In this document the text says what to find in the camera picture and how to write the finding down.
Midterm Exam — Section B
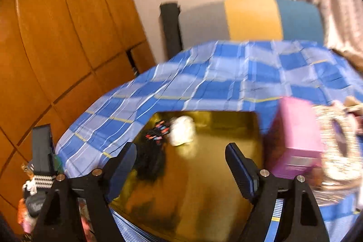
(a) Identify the brown fuzzy object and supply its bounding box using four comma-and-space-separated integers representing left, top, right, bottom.
332, 48, 363, 72

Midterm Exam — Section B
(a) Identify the white studded strip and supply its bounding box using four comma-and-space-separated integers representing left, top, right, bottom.
32, 174, 56, 189

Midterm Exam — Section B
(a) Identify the black fuzzy cloth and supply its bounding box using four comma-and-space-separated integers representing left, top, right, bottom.
133, 142, 167, 181

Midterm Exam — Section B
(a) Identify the blue plaid bedsheet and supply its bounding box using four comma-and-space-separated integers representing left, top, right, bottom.
55, 40, 363, 242

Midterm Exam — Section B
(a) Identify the white soft plush item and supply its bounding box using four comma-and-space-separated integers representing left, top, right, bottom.
169, 116, 196, 147

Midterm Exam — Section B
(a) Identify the black bed post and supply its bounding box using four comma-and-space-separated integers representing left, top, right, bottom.
159, 2, 183, 59

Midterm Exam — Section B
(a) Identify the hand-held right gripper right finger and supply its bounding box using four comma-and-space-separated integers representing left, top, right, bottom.
225, 142, 331, 242

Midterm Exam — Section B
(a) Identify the wooden wardrobe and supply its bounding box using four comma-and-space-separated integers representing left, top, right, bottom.
0, 0, 156, 237

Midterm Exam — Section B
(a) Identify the pack of colourful hair clips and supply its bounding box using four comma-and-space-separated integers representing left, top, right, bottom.
145, 119, 171, 144

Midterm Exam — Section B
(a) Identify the pink box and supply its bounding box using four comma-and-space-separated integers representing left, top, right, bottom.
265, 97, 325, 180

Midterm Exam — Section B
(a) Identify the gold tray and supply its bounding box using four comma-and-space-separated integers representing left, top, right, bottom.
109, 110, 265, 242

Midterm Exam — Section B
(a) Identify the grey yellow blue striped headboard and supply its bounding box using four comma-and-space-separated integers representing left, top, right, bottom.
180, 0, 325, 47

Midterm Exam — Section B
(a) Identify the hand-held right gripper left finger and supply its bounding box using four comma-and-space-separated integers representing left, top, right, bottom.
32, 142, 138, 242

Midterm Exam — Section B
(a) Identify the black rectangular box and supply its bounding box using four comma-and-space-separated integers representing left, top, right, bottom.
32, 124, 56, 174

